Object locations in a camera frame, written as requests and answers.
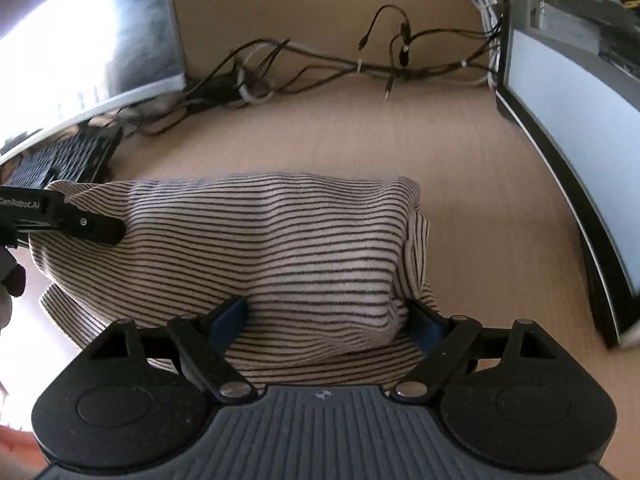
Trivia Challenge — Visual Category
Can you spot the glass-sided computer case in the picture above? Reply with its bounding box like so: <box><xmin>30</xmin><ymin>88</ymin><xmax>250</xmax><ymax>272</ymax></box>
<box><xmin>495</xmin><ymin>0</ymin><xmax>640</xmax><ymax>351</ymax></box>

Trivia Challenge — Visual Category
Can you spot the black cable bundle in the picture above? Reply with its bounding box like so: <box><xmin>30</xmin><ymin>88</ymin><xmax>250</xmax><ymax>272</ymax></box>
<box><xmin>90</xmin><ymin>25</ymin><xmax>503</xmax><ymax>137</ymax></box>

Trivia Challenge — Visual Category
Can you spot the orange cloth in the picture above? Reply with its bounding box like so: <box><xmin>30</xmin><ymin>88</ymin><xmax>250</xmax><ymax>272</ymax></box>
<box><xmin>0</xmin><ymin>425</ymin><xmax>40</xmax><ymax>466</ymax></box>

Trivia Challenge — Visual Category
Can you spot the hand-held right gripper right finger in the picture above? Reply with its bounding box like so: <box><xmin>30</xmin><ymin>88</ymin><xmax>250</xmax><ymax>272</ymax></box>
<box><xmin>390</xmin><ymin>299</ymin><xmax>565</xmax><ymax>404</ymax></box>

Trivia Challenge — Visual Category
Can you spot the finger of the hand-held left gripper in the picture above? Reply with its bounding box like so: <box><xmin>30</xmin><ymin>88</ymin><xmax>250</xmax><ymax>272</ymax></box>
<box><xmin>61</xmin><ymin>199</ymin><xmax>127</xmax><ymax>247</ymax></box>

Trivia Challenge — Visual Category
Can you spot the striped shirt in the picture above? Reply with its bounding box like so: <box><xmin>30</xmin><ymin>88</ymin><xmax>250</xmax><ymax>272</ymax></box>
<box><xmin>27</xmin><ymin>172</ymin><xmax>441</xmax><ymax>392</ymax></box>

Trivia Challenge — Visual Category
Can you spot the thin black plug cable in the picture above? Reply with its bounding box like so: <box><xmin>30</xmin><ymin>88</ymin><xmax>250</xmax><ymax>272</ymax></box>
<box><xmin>384</xmin><ymin>50</ymin><xmax>408</xmax><ymax>102</ymax></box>
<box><xmin>357</xmin><ymin>5</ymin><xmax>413</xmax><ymax>52</ymax></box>

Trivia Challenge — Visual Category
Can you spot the curved dark monitor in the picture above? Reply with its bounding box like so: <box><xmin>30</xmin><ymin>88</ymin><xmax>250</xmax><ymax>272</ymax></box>
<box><xmin>0</xmin><ymin>0</ymin><xmax>188</xmax><ymax>167</ymax></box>

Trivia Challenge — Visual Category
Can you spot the white cable loop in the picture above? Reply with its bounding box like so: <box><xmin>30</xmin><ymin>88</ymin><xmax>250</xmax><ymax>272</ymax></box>
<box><xmin>236</xmin><ymin>66</ymin><xmax>276</xmax><ymax>107</ymax></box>

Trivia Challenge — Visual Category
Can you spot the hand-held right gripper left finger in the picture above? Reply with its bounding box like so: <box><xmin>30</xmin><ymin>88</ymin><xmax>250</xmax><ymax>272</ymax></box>
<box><xmin>82</xmin><ymin>295</ymin><xmax>257</xmax><ymax>404</ymax></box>

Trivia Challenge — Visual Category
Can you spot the black keyboard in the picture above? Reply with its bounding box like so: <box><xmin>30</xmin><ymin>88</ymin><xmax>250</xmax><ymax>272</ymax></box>
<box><xmin>2</xmin><ymin>122</ymin><xmax>123</xmax><ymax>192</ymax></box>

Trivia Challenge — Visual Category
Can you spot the person's left hand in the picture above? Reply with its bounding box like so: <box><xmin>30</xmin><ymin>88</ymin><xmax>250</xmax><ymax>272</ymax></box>
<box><xmin>0</xmin><ymin>246</ymin><xmax>28</xmax><ymax>334</ymax></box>

